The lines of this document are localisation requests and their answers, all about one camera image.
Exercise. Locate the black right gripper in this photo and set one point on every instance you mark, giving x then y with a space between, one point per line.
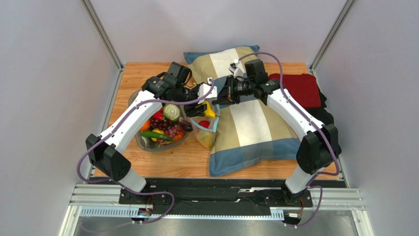
229 92

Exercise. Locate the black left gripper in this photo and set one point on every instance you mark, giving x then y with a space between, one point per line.
192 111

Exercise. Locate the yellow pear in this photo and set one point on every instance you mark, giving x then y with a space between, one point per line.
209 112

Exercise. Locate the clear zip top bag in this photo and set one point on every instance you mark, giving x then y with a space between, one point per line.
204 128

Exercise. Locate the yellow orange mango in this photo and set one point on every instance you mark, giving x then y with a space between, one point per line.
206 138

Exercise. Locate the red apple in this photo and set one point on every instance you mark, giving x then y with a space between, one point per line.
204 124

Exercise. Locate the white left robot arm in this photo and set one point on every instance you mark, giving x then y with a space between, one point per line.
105 151

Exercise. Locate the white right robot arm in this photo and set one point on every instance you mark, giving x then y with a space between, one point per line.
306 127

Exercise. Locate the green white cabbage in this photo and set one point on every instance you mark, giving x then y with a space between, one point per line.
171 112

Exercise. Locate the checkered blue beige pillow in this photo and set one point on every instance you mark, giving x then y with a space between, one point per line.
248 132

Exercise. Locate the small yellow lemon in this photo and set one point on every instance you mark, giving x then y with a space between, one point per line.
157 131

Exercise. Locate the orange fruit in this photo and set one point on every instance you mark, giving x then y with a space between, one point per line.
146 125

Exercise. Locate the green chili pepper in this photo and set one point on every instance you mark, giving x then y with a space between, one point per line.
155 135

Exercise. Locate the grey fruit bowl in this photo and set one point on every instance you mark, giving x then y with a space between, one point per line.
148 144

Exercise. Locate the red folded cloth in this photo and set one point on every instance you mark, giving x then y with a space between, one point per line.
304 89

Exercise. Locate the black cap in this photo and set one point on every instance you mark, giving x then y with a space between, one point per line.
321 113

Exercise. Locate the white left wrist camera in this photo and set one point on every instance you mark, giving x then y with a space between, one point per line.
207 93

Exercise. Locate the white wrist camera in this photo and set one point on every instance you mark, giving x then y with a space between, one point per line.
207 93
236 70

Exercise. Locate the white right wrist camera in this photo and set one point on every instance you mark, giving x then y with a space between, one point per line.
236 70

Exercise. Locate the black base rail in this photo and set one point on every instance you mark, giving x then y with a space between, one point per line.
216 196

